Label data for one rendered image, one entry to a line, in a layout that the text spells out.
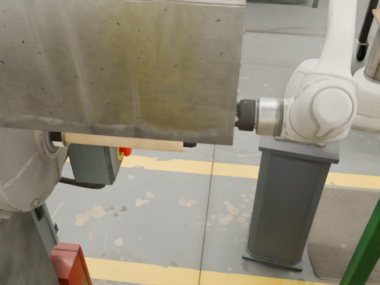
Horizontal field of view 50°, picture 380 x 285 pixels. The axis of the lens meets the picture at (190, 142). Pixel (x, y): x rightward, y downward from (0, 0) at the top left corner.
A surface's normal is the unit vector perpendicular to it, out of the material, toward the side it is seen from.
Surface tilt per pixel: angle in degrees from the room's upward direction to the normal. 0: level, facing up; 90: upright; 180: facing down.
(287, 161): 90
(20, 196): 99
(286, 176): 90
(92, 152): 90
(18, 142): 86
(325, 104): 56
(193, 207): 0
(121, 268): 0
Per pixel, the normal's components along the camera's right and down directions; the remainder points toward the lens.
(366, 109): -0.46, 0.58
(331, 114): -0.15, 0.10
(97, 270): 0.00, -0.76
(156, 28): -0.12, 0.65
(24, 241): 0.99, 0.08
